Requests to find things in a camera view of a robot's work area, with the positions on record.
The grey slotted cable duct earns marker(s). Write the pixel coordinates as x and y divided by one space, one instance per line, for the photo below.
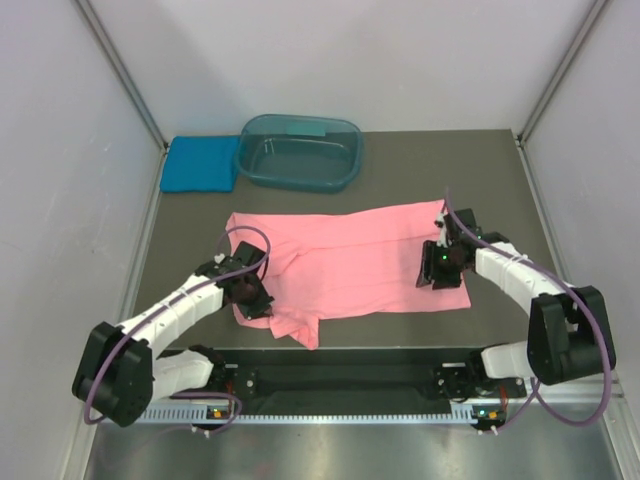
173 413

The teal plastic tub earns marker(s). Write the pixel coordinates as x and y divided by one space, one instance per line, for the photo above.
300 153

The pink t shirt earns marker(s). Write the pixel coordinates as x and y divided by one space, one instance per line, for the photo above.
326 267

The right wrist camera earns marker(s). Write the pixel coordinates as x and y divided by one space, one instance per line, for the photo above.
449 225

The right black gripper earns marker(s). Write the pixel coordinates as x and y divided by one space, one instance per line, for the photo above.
431 269

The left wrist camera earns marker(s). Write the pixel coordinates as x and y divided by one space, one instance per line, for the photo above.
246 258

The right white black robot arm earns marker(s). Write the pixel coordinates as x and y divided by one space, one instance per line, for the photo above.
568 331

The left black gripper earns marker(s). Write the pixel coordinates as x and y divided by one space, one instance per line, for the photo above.
260 308

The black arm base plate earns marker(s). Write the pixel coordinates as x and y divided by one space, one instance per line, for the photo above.
436 372

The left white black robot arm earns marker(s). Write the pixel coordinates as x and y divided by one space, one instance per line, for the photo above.
123 370

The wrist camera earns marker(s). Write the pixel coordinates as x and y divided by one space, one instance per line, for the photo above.
449 225
246 258

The folded blue t shirt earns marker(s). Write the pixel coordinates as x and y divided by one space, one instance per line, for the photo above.
200 164

